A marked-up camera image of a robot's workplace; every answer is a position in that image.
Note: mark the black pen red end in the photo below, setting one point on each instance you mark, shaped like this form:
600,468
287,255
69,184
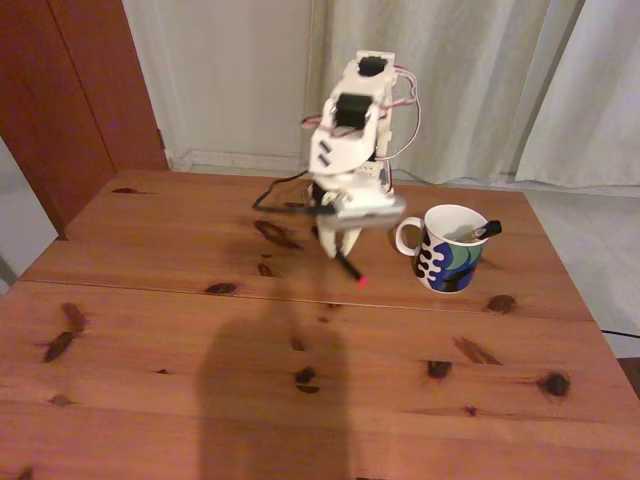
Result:
352,270

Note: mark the white marker black cap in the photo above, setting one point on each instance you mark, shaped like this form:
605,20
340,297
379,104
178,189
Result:
487,229

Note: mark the white mug blue green pattern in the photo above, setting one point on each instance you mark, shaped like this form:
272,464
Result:
450,270

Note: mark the wide white curtain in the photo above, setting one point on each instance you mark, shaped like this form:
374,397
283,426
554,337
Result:
475,75

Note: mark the narrow white curtain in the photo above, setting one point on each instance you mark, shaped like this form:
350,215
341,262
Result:
600,100

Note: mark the brown wooden door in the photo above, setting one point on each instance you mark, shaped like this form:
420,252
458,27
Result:
60,100

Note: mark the dark brown furniture piece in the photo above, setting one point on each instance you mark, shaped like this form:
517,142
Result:
632,372

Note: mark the grey camera box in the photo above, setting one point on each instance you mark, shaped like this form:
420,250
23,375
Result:
365,215

